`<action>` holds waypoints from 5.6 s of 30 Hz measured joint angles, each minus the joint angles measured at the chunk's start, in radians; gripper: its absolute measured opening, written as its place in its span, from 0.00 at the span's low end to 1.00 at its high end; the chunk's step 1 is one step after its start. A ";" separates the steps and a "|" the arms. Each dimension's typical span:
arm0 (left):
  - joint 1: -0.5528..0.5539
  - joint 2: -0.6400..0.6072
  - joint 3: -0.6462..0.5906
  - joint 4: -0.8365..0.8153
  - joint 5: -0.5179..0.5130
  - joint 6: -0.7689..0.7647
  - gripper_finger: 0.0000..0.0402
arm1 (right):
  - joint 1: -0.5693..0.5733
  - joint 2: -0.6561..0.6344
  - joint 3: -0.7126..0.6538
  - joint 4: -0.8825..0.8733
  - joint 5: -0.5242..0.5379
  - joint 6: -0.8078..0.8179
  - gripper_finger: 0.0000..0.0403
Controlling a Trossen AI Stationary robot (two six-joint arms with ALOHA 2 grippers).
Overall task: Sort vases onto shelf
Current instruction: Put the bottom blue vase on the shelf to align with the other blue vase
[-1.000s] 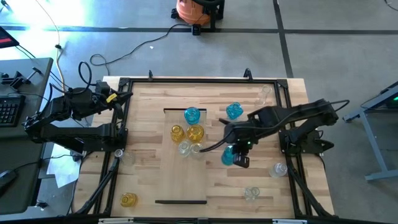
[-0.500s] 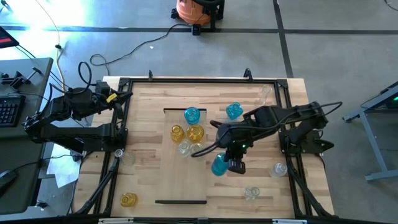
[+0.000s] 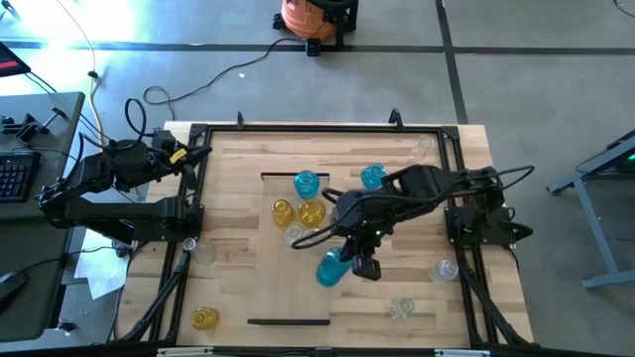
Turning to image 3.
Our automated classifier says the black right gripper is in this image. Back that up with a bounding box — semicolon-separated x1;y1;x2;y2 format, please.
329;190;398;257

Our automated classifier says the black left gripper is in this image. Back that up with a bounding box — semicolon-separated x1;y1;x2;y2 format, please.
143;144;213;190

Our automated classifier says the blue urn-shaped glass vase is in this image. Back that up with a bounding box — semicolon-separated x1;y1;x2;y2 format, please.
360;162;388;191

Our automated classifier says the wide yellow glass vase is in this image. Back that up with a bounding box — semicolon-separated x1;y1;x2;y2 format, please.
297;197;327;228

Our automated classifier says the blue glass bottle vase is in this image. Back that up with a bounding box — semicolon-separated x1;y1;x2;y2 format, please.
316;246;356;289

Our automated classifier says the blue round glass vase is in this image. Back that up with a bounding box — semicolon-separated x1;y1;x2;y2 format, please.
293;171;321;199

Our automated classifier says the small clear glass vase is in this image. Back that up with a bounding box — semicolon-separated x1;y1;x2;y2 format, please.
429;259;459;286
389;297;416;321
284;222;307;248
191;240;217;266

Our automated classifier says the narrow yellow glass vase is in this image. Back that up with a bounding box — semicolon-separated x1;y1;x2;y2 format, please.
271;198;298;229

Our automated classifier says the tall clear glass carafe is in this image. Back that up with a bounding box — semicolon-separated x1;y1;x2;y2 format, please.
409;134;436;168

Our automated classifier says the white paper sheet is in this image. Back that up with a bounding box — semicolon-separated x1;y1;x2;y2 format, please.
73;228;131;301

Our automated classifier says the dark grey desk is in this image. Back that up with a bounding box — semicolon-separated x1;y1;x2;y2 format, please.
0;215;75;343
0;91;86;222

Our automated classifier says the black desk clamp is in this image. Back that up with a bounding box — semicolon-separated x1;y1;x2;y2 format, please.
0;106;68;143

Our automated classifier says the black keyboard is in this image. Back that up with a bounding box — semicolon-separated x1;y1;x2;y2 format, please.
0;151;42;203

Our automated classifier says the orange shop vacuum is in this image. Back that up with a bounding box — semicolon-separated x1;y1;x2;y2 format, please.
271;0;343;44

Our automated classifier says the black metal stand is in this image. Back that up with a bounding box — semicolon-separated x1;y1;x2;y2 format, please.
317;0;359;51

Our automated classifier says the black device red display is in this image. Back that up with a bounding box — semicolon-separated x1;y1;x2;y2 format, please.
0;42;32;79

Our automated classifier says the black computer mouse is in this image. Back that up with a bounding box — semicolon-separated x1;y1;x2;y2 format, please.
0;270;29;303

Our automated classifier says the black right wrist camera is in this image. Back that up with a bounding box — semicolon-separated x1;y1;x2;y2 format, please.
352;255;383;283

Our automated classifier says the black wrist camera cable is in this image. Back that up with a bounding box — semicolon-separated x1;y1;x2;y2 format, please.
290;186;348;251
123;97;149;151

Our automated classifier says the black floor cable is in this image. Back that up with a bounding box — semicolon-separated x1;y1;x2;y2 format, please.
142;37;312;123

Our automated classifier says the yellow extension cable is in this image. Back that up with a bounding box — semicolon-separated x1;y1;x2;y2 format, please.
54;0;108;150

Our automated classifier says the grey metal table frame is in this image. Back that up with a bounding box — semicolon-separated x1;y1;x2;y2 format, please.
545;129;635;292

